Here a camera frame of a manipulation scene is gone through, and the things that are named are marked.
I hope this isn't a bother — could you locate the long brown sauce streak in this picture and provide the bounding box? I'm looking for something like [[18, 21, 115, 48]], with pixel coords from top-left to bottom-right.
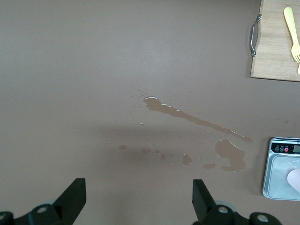
[[142, 96, 256, 143]]

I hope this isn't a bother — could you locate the brown table cover sheet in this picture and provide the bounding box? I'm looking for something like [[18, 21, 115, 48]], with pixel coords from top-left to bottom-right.
[[0, 0, 300, 225]]

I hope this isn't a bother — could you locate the yellow plastic fork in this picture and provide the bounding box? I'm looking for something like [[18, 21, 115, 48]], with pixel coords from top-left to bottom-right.
[[283, 7, 300, 64]]

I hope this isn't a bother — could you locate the silver digital kitchen scale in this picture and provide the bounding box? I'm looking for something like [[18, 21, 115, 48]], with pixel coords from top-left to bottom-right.
[[262, 136, 300, 202]]

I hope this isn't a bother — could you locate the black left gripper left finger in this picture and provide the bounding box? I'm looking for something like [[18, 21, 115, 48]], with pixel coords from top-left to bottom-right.
[[0, 178, 87, 225]]

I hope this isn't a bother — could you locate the large brown sauce puddle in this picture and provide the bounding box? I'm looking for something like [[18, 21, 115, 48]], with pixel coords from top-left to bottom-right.
[[214, 138, 247, 173]]

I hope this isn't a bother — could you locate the wooden cutting board metal handle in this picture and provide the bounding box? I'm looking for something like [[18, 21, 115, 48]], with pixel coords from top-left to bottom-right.
[[249, 0, 300, 82]]

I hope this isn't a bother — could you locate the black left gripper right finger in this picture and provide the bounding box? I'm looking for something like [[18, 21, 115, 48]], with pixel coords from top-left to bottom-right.
[[192, 179, 282, 225]]

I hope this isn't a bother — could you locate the pink plastic cup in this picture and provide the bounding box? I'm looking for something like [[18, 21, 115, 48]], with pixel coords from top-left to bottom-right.
[[286, 168, 300, 195]]

